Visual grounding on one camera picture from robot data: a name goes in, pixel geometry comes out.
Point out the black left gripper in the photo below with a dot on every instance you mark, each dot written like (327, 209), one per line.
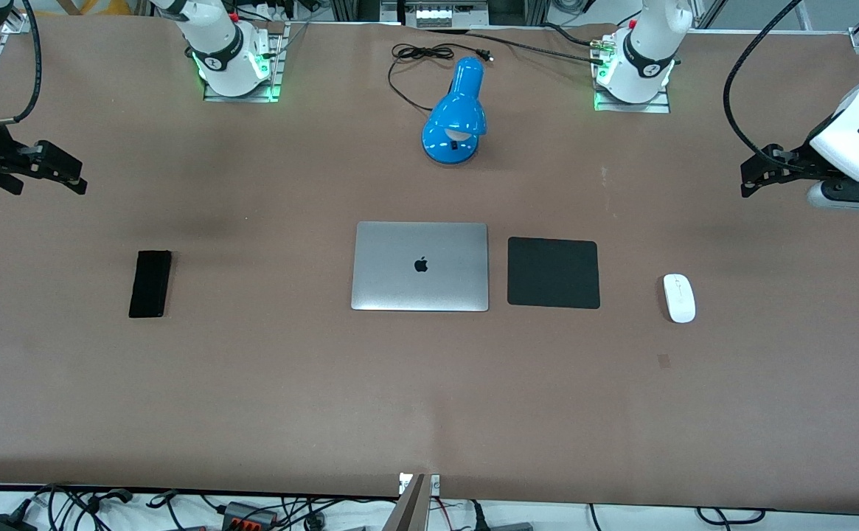
(800, 158)

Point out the white computer mouse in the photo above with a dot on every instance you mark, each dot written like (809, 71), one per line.
(679, 298)

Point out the black phone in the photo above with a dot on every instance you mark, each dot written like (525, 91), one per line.
(150, 284)

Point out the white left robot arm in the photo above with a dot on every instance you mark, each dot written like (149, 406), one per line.
(647, 59)

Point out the black mouse pad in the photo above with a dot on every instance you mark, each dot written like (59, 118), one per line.
(553, 273)

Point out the blue desk lamp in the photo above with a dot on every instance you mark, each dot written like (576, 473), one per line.
(455, 110)

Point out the black power adapter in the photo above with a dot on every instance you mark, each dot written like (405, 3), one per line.
(5, 522)

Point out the silver laptop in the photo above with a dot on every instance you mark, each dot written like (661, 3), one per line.
(419, 266)

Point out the grey power strip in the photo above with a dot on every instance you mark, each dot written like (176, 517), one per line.
(444, 15)

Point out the grey box with orange connectors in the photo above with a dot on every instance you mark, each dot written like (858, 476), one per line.
(248, 516)

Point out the grey adapter block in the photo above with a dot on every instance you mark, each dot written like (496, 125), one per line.
(510, 526)

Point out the black plug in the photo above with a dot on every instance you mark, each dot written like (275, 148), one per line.
(479, 518)

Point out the wooden beam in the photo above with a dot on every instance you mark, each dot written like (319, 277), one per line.
(408, 512)

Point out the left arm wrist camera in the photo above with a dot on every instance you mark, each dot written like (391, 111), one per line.
(853, 200)

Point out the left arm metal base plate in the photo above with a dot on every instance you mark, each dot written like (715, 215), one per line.
(632, 107)

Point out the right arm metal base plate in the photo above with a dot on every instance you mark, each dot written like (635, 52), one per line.
(241, 98)

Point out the small metal bracket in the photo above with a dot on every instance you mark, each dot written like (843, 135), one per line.
(435, 484)

